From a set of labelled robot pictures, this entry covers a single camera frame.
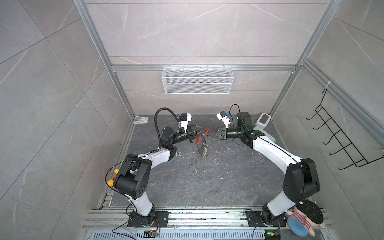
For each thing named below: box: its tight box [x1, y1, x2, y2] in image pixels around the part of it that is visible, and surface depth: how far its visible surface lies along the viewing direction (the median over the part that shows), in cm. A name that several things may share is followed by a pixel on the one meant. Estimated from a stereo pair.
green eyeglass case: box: [253, 125, 276, 142], surface depth 109 cm
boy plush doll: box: [286, 200, 326, 238], surface depth 70 cm
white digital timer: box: [255, 112, 272, 129], surface depth 114 cm
